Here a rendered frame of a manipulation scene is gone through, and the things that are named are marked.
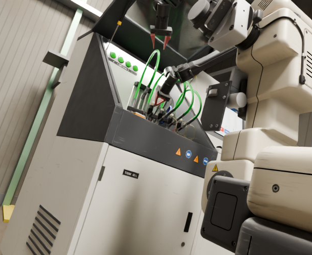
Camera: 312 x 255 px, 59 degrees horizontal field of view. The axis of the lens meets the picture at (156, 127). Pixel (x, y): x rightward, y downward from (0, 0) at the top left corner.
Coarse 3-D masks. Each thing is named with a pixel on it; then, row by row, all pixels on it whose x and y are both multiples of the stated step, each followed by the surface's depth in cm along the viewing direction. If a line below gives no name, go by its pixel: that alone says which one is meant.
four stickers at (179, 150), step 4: (176, 148) 134; (180, 148) 135; (176, 152) 134; (180, 152) 135; (188, 152) 139; (188, 156) 139; (196, 156) 142; (204, 156) 146; (196, 160) 142; (204, 160) 146
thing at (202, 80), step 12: (204, 72) 197; (180, 84) 201; (192, 84) 190; (204, 84) 194; (204, 96) 191; (192, 108) 182; (216, 144) 189; (204, 240) 147; (204, 252) 148; (216, 252) 154; (228, 252) 161
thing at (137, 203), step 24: (120, 168) 114; (144, 168) 122; (168, 168) 131; (96, 192) 108; (120, 192) 114; (144, 192) 122; (168, 192) 131; (192, 192) 141; (96, 216) 108; (120, 216) 115; (144, 216) 123; (168, 216) 131; (192, 216) 142; (96, 240) 108; (120, 240) 115; (144, 240) 123; (168, 240) 132; (192, 240) 142
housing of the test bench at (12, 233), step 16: (80, 48) 177; (80, 64) 166; (64, 80) 179; (64, 96) 167; (48, 128) 170; (48, 144) 159; (32, 160) 171; (32, 176) 161; (32, 192) 151; (16, 208) 163; (16, 224) 154; (16, 240) 145
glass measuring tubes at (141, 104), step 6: (132, 90) 180; (144, 90) 184; (150, 90) 186; (132, 96) 180; (138, 96) 181; (138, 102) 180; (144, 102) 186; (126, 108) 178; (138, 108) 183; (144, 108) 184
